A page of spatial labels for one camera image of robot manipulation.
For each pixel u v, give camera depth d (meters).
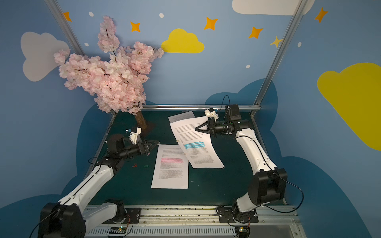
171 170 0.91
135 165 0.93
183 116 1.21
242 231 0.73
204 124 0.70
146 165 0.93
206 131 0.67
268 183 0.43
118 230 0.73
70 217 0.39
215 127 0.65
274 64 0.91
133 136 0.73
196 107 1.62
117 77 0.66
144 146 0.69
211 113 0.72
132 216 0.73
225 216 0.74
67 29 0.76
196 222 0.73
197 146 0.72
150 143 0.72
